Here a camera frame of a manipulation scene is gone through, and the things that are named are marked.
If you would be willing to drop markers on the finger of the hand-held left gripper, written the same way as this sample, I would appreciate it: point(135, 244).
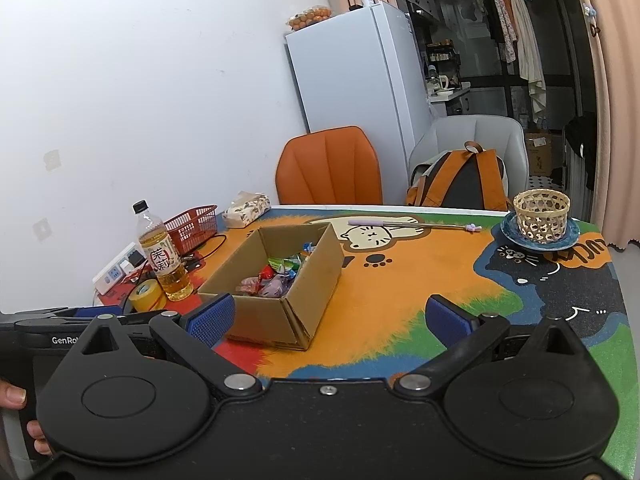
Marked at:
point(97, 311)

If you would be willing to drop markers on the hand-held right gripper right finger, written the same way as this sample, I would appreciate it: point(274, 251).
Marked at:
point(450, 320)

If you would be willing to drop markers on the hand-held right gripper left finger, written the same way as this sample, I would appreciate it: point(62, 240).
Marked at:
point(210, 317)

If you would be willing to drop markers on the purple striped snack packet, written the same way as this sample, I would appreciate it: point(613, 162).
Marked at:
point(274, 289)

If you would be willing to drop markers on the brown cardboard box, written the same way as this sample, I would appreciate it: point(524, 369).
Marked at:
point(310, 300)

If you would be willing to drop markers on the person's left hand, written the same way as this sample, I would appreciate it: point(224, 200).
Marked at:
point(12, 395)

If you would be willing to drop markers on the white power strip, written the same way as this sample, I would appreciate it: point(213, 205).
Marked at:
point(112, 275)

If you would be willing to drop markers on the yellow tape roll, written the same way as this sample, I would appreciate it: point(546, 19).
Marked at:
point(145, 295)

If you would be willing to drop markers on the tea bottle with black cap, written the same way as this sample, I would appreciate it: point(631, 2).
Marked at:
point(165, 260)

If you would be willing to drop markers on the red plastic basket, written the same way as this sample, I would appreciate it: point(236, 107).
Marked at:
point(192, 227)

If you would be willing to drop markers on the blue ceramic plate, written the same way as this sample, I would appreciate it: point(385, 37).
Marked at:
point(510, 232)

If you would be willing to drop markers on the floral tissue pack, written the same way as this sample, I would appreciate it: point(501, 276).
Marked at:
point(245, 212)

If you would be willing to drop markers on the woven bamboo basket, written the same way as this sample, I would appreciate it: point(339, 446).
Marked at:
point(542, 220)

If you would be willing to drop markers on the orange and grey backpack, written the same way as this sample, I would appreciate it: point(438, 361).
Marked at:
point(465, 180)

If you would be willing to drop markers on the small brown carton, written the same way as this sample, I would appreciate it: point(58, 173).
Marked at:
point(537, 152)

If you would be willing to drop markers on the orange chair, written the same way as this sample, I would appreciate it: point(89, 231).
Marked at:
point(330, 170)

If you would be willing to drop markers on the grey chair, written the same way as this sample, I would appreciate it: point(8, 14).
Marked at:
point(480, 130)

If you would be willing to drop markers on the black jacket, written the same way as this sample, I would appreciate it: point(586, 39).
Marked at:
point(582, 150)

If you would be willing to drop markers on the white electric kettle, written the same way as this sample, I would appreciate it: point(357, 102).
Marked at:
point(441, 82)

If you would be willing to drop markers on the white refrigerator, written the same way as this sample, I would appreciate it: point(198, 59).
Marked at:
point(350, 75)

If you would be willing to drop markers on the white hanging towel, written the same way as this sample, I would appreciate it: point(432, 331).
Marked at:
point(530, 60)

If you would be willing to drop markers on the floral hanging garment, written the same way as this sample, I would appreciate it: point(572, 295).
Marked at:
point(507, 35)

